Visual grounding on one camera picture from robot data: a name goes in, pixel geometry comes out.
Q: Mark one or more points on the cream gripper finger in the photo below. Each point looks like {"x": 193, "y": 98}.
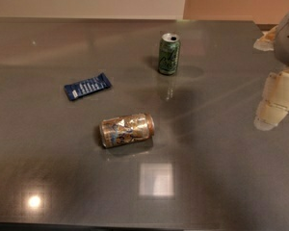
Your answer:
{"x": 274, "y": 106}
{"x": 266, "y": 42}

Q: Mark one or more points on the orange soda can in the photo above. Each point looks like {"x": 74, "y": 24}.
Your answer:
{"x": 126, "y": 129}

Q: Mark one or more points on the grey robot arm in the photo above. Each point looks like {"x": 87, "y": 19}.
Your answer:
{"x": 281, "y": 44}

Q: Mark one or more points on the green soda can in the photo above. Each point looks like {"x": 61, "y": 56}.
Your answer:
{"x": 169, "y": 51}

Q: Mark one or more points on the blue snack bar wrapper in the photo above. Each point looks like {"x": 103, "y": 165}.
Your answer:
{"x": 87, "y": 87}

